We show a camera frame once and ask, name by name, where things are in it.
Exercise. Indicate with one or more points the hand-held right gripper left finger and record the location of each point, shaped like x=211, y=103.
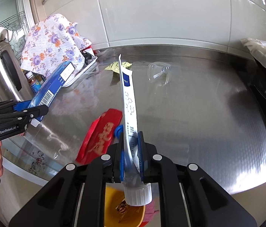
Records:
x=122, y=167

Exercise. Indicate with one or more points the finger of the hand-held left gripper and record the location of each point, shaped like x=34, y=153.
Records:
x=22, y=105
x=36, y=112

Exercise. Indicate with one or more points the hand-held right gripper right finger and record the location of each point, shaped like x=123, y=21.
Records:
x=141, y=156

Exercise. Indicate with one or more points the blue toothpaste box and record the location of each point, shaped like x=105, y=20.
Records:
x=50, y=87

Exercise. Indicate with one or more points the clear plastic tray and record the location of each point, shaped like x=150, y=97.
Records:
x=50, y=139

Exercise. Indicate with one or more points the blue bottle cap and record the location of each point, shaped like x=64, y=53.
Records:
x=118, y=132

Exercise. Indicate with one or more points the red packet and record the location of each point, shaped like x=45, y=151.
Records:
x=95, y=137

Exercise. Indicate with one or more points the yellow bin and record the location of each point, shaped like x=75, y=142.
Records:
x=110, y=217

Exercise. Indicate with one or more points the white tube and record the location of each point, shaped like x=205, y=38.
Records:
x=129, y=104

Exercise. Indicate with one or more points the clear plastic cup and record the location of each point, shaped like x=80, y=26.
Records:
x=159, y=74

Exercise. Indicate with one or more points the green snack packet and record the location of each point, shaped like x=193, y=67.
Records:
x=114, y=66

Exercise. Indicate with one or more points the blue label medicine bottle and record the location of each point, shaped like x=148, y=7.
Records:
x=37, y=86

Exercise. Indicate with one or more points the brown medicine bottle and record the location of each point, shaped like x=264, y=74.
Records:
x=30, y=76

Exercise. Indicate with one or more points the pink rag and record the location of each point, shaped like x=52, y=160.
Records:
x=150, y=210

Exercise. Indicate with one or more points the floral cloth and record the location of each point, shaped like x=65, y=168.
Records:
x=52, y=37

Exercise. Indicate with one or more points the white plastic cover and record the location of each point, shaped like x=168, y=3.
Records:
x=265, y=52

